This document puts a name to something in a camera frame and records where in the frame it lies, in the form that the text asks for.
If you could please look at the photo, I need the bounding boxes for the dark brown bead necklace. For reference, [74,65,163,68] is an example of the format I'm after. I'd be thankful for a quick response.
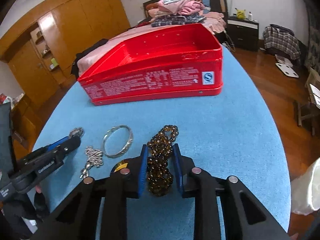
[145,124,180,197]

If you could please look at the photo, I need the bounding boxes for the silver chain necklace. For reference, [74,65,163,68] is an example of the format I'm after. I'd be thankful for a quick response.
[79,145,104,179]

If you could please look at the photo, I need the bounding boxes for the left hand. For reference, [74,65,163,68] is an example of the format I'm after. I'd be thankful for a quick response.
[35,185,42,194]

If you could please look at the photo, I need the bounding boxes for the yellow pendant bead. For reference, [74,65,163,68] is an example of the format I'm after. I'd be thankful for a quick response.
[111,159,129,173]

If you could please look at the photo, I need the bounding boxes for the silver metal watch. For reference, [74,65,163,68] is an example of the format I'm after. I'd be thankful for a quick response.
[68,127,85,138]

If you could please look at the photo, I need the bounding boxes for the wooden side cabinet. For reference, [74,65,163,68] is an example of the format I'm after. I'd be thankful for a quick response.
[11,95,43,160]

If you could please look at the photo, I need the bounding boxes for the silver bangle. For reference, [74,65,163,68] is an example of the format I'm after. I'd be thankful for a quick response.
[101,125,133,159]

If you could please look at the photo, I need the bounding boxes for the blue table cloth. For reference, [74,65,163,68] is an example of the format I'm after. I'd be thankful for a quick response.
[35,49,291,229]

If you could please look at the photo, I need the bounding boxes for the black clothing on bed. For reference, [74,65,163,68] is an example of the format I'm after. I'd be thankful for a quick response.
[70,38,109,81]

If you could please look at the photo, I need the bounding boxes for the wooden wardrobe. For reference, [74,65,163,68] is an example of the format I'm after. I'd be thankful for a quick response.
[1,0,130,107]

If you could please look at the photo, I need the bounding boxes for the white plastic bag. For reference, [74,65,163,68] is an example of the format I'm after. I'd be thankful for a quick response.
[291,159,319,216]

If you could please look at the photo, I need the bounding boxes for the red tin box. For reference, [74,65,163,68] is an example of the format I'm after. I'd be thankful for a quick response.
[78,23,223,106]

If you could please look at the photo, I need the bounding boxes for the wooden stool with boxes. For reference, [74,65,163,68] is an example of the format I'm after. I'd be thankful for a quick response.
[296,68,319,137]

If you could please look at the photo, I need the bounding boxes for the white bathroom scale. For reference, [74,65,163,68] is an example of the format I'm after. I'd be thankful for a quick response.
[276,63,299,78]

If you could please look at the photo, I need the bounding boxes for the black nightstand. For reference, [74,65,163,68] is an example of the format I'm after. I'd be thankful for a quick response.
[227,16,259,51]

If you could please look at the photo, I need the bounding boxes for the plaid cloth covered chair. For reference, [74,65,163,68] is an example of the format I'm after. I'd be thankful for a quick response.
[263,24,301,60]

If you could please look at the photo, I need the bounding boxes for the dark patterned curtain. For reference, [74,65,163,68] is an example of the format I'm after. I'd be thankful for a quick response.
[304,0,319,73]

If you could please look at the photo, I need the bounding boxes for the pile of folded clothes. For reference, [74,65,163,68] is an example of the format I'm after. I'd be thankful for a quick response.
[146,0,226,28]

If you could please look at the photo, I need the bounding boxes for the yellow Pikachu plush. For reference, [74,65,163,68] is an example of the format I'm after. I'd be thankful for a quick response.
[235,8,246,20]

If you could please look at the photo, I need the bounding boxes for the white lotion bottle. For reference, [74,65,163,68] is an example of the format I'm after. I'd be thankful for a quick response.
[248,12,253,21]

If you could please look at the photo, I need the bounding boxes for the pink covered bed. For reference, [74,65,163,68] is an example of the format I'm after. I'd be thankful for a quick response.
[76,0,229,77]

